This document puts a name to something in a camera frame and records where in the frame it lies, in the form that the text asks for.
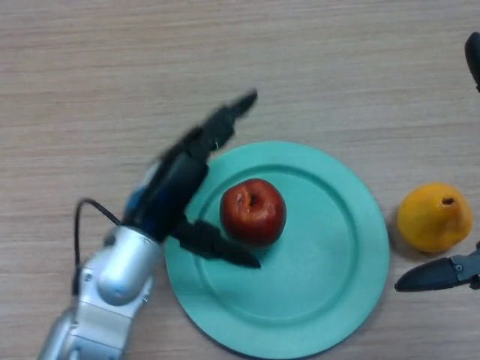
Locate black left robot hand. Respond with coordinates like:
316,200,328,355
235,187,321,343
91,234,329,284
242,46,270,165
121,88,263,269

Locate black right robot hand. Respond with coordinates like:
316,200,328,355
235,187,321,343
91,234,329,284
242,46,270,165
394,31,480,293

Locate red apple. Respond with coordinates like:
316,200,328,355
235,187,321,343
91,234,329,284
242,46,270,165
219,178,287,248

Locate green round plate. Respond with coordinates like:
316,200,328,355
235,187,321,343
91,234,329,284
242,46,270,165
164,140,391,360

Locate yellow pear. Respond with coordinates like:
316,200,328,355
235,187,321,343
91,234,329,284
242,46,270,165
397,182,473,254

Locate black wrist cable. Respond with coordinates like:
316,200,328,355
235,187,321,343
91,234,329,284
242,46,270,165
70,198,123,297

